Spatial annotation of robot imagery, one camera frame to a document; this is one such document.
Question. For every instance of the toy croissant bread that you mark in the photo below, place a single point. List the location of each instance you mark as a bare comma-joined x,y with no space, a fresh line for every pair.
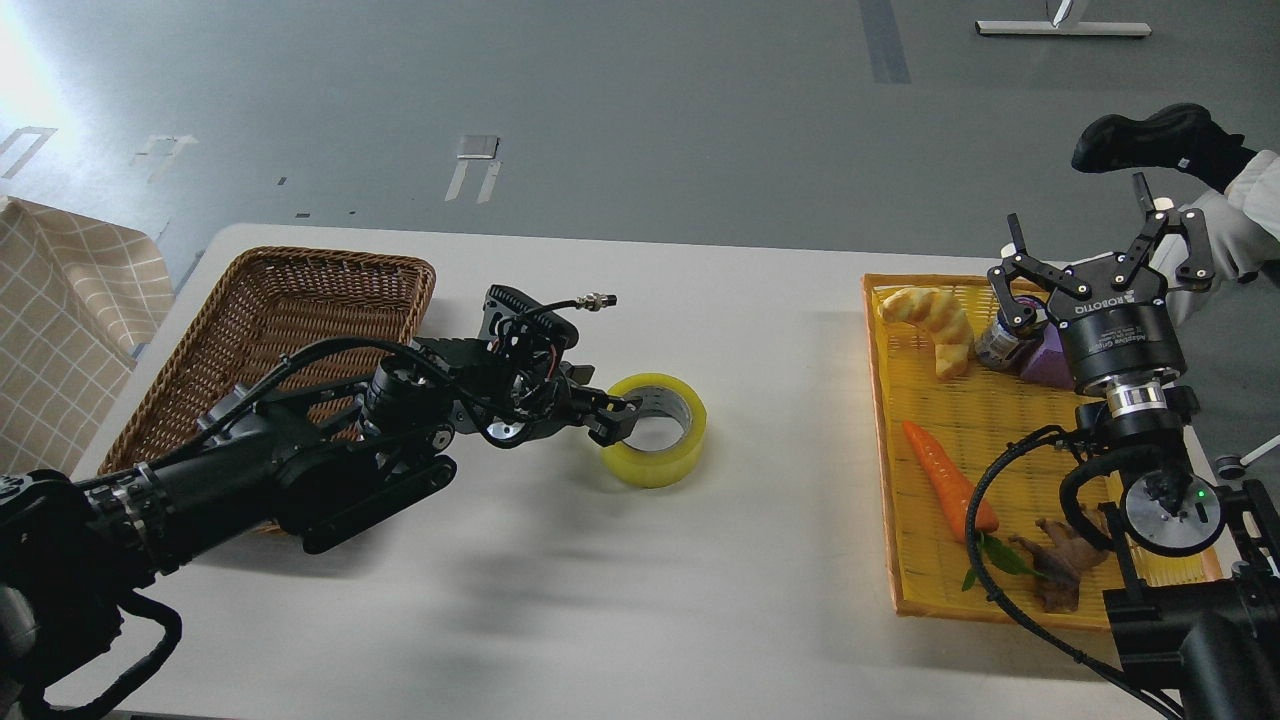
940,315

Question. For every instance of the beige checkered cloth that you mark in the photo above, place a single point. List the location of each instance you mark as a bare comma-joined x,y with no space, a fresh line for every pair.
78,297

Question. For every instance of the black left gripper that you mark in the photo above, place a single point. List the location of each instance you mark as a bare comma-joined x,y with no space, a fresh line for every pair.
531,393

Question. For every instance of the small dark jar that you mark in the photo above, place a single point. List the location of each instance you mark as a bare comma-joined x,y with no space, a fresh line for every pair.
1002,347

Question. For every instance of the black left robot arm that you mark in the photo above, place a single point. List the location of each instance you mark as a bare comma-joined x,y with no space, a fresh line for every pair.
339,436

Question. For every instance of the white trouser leg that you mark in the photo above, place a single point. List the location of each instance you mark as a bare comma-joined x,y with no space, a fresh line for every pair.
1242,226

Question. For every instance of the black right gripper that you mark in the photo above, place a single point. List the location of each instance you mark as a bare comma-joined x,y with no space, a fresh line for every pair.
1115,325

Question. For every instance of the white metal stand base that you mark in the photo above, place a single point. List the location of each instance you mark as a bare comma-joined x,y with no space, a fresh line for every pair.
1063,19

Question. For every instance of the yellow plastic tray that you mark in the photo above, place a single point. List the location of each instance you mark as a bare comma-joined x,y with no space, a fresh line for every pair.
975,417

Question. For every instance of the yellow tape roll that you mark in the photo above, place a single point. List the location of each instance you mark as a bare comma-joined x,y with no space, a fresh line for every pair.
672,426

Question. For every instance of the black shoe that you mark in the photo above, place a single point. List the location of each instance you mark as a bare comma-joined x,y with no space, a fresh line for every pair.
1181,137

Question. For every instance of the brown wicker basket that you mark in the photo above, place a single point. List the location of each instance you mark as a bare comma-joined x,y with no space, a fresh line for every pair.
270,301

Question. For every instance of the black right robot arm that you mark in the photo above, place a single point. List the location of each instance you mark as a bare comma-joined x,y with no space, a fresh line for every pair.
1195,623

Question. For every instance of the brown dried root toy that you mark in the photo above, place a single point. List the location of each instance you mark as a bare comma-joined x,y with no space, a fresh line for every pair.
1061,563

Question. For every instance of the purple block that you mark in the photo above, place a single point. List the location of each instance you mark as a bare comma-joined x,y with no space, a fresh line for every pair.
1046,363

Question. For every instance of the toy orange carrot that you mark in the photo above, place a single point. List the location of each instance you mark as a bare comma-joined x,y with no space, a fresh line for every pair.
954,492

